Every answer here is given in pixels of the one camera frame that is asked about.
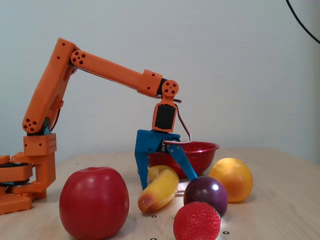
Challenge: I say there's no red plastic apple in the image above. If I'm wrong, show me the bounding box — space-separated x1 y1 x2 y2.
59 166 130 240

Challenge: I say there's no black hanging cable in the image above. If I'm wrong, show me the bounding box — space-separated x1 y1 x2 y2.
285 0 320 45

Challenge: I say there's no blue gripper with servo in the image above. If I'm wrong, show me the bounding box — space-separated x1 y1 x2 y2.
134 129 199 191

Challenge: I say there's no white red servo wire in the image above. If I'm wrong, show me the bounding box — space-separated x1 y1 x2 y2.
162 98 193 146

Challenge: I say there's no red speckled bowl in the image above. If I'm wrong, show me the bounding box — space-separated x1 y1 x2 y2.
148 141 220 179

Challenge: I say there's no orange yellow plastic fruit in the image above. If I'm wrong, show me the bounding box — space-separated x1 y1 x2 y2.
208 157 254 203

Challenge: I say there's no yellow plastic banana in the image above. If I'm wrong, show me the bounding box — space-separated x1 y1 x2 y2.
137 164 180 214

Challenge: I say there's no red plastic strawberry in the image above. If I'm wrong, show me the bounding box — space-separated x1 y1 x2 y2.
173 201 222 240

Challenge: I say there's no orange robot base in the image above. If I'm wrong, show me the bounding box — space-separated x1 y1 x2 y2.
0 151 57 216

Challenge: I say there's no purple plastic plum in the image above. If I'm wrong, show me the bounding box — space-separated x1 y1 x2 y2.
183 175 229 218

